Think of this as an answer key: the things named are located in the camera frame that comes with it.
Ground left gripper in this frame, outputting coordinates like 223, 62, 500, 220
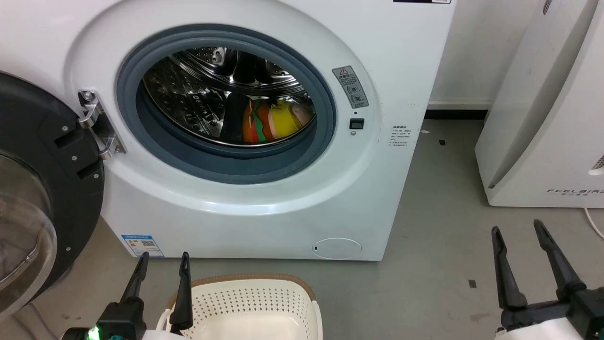
61, 252, 194, 340

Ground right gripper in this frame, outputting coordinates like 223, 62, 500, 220
491, 220, 604, 340

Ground white perforated laundry basket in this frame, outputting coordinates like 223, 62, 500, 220
156, 273, 324, 340

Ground white washing machine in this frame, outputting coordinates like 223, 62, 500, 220
0, 0, 457, 261

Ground black glass washing machine door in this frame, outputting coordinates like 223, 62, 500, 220
0, 71, 105, 323

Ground steel washing drum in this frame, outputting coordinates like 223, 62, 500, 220
142, 46, 316, 147

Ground blue energy label sticker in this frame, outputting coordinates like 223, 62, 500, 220
121, 234, 165, 258

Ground grey rubber door gasket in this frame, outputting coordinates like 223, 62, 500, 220
116, 24, 337, 185

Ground white air purifier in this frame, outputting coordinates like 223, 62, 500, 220
474, 0, 604, 209

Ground black baseboard strip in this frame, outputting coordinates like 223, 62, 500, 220
424, 109, 489, 120

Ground metal door hinge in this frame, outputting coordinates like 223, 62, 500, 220
77, 89, 127, 161

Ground round filter cover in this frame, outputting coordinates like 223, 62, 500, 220
312, 237, 363, 260

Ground small printed text label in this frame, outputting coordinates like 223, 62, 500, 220
390, 125, 412, 148

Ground colourful clothes in drum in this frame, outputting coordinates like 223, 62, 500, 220
242, 96, 316, 144

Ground grey warning sticker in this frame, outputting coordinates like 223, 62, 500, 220
332, 65, 369, 110

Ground white power cable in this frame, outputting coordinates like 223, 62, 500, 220
584, 208, 604, 240

